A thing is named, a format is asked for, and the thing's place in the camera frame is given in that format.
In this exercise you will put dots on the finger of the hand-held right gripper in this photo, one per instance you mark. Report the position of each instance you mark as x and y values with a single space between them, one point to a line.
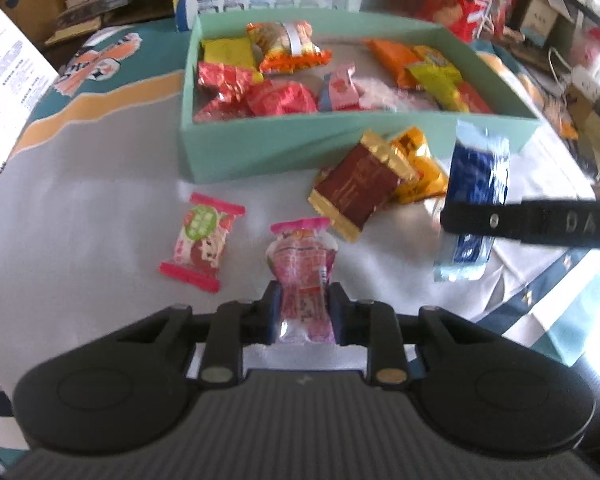
480 220

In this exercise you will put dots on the pink green wrapped candy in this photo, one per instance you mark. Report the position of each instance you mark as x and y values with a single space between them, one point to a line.
202 240

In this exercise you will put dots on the pink jelly pouch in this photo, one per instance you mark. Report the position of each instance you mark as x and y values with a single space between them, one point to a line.
302 280

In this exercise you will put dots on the white printed paper sheet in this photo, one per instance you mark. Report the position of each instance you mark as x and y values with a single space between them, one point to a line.
10 85

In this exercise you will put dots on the orange yellow patterned snack bag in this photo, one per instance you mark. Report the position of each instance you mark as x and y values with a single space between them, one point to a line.
285 47

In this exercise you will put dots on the long yellow snack packet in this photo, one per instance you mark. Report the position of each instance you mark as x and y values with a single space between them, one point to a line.
227 52

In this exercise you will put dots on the teal cardboard box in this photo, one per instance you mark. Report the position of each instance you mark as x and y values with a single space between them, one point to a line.
330 140

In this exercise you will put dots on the small yellow snack packet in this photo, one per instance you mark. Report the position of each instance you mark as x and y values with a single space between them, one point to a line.
437 80

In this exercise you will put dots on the dark red gold packet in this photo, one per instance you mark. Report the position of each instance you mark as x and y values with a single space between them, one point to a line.
360 190

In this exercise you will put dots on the crumpled red foil packet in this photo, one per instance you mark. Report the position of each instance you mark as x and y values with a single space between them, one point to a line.
225 82
280 97

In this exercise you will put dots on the orange foil snack packet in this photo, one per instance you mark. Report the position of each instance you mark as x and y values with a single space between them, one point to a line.
390 57

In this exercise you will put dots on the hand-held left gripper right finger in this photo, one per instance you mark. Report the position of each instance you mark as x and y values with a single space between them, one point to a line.
337 310

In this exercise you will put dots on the flat red snack packet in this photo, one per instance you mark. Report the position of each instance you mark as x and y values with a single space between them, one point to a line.
472 99

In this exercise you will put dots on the blue foil snack packet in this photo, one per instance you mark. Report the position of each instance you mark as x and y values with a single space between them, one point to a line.
475 175

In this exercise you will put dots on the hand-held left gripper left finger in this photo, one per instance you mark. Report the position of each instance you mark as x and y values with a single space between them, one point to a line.
275 310

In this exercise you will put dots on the orange gold foil packet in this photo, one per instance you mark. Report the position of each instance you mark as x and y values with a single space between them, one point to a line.
422 165

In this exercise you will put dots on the stack of booklets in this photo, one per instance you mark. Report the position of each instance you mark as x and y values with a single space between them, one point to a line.
95 5

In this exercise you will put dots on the pale pink translucent packet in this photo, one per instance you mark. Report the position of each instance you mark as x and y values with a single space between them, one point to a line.
387 95

